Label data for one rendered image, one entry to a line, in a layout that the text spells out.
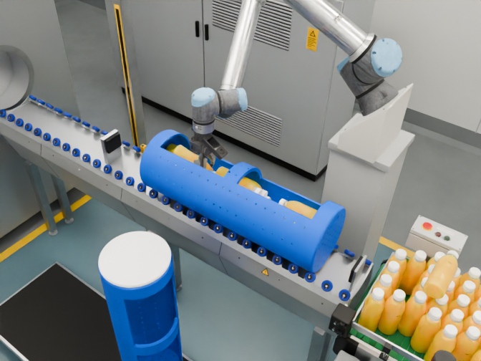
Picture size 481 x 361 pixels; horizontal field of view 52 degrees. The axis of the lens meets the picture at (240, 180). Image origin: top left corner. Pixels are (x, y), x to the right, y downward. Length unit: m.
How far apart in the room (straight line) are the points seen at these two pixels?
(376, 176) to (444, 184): 1.79
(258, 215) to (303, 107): 1.74
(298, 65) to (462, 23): 1.44
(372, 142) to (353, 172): 0.25
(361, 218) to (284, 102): 1.30
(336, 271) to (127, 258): 0.84
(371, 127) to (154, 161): 0.96
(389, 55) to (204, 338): 1.81
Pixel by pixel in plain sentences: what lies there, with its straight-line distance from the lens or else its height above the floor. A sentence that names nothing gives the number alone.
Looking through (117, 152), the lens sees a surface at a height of 0.96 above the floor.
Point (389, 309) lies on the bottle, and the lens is 1.89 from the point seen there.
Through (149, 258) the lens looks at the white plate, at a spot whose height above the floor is 1.04.
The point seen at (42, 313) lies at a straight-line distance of 3.04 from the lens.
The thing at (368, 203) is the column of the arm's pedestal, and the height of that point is 0.83.
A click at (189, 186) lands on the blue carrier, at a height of 1.15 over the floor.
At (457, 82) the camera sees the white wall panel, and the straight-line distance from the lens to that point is 4.47.
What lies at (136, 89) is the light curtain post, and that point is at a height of 1.13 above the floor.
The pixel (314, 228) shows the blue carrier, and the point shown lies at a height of 1.21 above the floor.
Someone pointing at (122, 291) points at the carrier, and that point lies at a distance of 1.92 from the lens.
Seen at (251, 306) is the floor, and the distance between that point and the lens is 3.08.
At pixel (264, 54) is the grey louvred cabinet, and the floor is 0.93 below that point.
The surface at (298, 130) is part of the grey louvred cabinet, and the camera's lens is 3.67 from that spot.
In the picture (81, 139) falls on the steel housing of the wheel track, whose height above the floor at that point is 0.93.
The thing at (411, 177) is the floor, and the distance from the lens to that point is 4.16.
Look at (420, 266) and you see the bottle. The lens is 2.02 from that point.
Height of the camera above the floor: 2.53
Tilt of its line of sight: 41 degrees down
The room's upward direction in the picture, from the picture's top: 2 degrees clockwise
